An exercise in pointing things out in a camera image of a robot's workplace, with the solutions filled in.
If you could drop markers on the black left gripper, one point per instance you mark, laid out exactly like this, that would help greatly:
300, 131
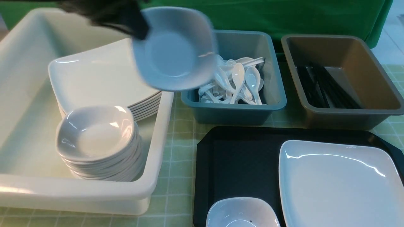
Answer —
113, 14

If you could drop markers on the white bowl tray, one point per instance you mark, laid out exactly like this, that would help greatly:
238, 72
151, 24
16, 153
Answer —
179, 52
241, 212

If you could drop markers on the white square rice plate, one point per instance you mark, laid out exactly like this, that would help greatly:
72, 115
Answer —
340, 185

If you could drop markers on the black chopstick pair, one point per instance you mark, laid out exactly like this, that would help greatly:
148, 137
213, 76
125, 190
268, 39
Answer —
339, 97

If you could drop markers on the stack of white square plates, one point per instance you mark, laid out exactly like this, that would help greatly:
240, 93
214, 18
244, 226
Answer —
106, 75

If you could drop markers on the teal plastic spoon bin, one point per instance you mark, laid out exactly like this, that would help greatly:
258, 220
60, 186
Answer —
233, 44

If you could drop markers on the pile of white soup spoons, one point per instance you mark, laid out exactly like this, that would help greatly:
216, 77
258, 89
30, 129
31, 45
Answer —
222, 87

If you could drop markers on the stack of white bowls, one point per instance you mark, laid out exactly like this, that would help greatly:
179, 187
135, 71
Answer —
101, 143

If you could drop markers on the black serving tray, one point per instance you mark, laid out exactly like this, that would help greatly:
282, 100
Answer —
243, 162

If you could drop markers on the large white plastic tub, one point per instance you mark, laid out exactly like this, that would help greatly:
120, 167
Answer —
33, 175

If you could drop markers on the green checked tablecloth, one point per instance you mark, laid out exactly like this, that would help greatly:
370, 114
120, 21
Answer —
171, 203

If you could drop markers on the brown plastic chopstick bin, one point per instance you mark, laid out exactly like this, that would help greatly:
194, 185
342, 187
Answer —
352, 64

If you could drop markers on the black chopsticks in bin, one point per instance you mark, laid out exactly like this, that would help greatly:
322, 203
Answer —
315, 95

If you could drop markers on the green backdrop cloth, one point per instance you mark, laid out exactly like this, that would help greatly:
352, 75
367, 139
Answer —
360, 18

